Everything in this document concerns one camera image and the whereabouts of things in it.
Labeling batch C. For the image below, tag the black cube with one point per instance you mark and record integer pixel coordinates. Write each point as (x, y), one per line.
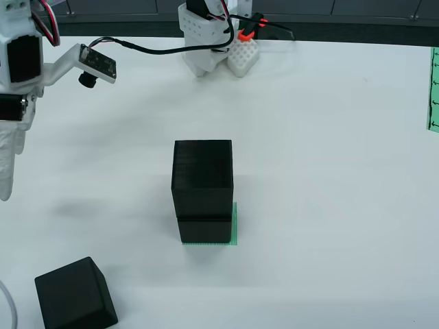
(202, 164)
(204, 231)
(75, 294)

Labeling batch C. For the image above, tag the grey cabinet fronts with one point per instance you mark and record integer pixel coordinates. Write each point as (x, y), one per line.
(137, 7)

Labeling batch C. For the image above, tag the green striped square marker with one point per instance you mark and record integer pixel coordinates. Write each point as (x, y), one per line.
(234, 226)

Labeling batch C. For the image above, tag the black orange clamp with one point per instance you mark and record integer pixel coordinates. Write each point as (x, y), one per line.
(245, 35)

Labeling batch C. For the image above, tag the green strip with black line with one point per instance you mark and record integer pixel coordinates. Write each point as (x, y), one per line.
(433, 89)

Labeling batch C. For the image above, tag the wrist camera on white bracket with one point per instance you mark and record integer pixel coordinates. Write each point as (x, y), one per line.
(97, 63)

